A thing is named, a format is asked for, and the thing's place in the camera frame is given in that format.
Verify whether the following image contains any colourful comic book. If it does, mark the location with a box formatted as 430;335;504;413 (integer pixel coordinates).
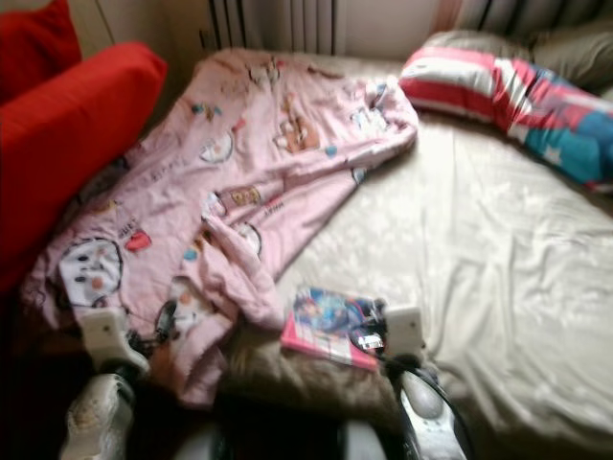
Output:
281;286;384;372

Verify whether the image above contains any pink cartoon print blanket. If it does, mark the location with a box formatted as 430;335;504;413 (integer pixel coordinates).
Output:
19;48;420;411

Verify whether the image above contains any grey right robot leg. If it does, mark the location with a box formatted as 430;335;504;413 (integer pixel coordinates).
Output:
340;422;379;460

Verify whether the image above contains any bed with beige floral sheet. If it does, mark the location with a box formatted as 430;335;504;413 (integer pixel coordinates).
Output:
220;53;613;456

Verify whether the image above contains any red cushion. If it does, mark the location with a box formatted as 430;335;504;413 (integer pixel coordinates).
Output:
0;41;169;293
0;0;82;102

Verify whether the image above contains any red white blue bolster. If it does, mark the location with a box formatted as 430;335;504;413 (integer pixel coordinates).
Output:
399;46;613;193

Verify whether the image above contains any beige pillow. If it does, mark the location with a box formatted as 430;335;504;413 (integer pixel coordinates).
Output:
532;21;613;92
426;31;537;58

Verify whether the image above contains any grey pleated curtain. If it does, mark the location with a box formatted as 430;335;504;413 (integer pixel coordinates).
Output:
209;0;336;54
455;0;613;35

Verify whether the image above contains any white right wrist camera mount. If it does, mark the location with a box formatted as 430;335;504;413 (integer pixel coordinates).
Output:
383;305;425;360

